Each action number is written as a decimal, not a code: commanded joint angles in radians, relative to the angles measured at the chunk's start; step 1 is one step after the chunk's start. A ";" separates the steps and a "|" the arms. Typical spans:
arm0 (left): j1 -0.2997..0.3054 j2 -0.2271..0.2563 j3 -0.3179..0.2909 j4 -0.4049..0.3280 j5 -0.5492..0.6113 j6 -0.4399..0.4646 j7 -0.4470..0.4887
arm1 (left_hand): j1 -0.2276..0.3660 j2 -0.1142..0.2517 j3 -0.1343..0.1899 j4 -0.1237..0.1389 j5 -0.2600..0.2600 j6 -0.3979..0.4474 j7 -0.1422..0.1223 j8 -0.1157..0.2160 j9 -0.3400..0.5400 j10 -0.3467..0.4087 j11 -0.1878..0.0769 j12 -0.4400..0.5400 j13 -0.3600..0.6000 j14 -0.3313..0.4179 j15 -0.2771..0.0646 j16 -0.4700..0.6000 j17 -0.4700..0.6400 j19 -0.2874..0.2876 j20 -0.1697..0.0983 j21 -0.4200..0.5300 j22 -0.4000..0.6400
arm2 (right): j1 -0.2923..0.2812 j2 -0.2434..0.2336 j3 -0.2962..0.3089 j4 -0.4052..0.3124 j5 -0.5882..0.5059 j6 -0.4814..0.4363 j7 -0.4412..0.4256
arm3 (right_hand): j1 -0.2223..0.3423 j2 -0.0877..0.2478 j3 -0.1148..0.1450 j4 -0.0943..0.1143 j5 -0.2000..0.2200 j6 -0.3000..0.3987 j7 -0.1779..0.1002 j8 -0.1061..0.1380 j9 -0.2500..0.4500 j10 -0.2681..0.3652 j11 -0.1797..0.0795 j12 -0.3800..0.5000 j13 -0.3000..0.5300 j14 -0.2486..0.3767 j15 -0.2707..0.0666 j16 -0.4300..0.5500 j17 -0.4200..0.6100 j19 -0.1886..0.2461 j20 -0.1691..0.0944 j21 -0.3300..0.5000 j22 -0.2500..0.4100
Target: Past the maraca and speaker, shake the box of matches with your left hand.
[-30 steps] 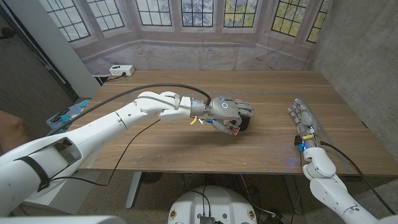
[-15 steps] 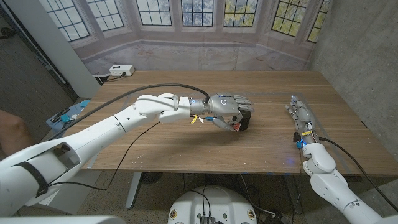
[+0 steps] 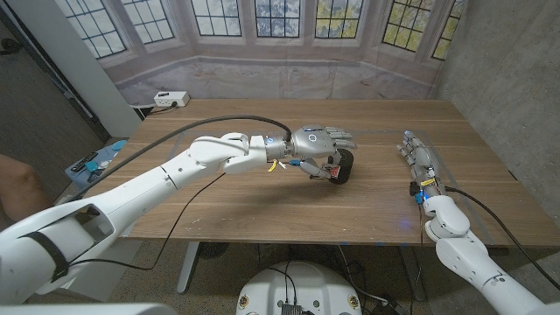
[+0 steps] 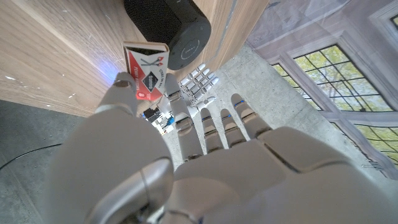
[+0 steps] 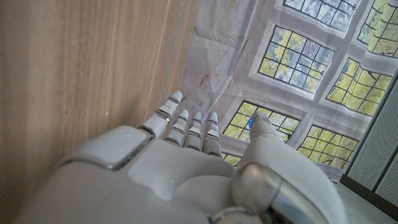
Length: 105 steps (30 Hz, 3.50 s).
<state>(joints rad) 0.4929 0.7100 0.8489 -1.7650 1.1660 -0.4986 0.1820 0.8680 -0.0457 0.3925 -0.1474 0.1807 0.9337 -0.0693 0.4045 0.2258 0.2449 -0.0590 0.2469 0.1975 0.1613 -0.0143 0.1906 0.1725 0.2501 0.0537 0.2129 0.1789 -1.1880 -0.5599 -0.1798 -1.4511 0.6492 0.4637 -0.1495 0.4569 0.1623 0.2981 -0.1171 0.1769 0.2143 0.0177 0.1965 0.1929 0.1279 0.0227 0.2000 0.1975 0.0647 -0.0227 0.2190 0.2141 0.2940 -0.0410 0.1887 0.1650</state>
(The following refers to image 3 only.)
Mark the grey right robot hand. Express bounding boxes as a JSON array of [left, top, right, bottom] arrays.
[[396, 129, 439, 196]]

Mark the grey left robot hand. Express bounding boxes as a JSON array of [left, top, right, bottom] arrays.
[[290, 124, 358, 180]]

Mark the black cylindrical speaker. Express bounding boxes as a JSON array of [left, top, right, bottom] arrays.
[[330, 148, 355, 186]]

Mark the printed window backdrop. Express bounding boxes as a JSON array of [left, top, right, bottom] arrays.
[[54, 0, 467, 106]]

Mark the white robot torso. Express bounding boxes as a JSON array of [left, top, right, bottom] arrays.
[[235, 261, 363, 315]]

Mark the black round floor fan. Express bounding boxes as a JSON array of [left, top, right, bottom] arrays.
[[199, 241, 231, 262]]

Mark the white power strip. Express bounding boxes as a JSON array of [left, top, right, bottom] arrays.
[[152, 90, 192, 109]]

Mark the white table leg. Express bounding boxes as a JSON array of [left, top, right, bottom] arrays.
[[176, 241, 201, 295]]

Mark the blue tray with remote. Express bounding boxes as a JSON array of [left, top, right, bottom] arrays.
[[64, 139, 129, 183]]

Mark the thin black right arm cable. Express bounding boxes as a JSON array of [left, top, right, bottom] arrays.
[[413, 203, 426, 303]]

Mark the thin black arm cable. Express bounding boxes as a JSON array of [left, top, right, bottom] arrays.
[[68, 171, 228, 271], [413, 203, 426, 303]]

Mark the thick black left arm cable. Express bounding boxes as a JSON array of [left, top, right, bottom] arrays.
[[64, 114, 294, 203]]

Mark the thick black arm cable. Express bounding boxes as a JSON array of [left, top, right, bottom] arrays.
[[443, 186, 560, 292], [64, 114, 294, 203]]

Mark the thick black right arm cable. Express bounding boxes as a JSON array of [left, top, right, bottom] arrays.
[[443, 186, 560, 292]]

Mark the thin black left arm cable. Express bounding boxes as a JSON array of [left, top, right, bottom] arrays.
[[68, 171, 228, 271]]

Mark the black power strip cable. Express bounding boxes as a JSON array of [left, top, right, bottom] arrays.
[[129, 102, 179, 120]]

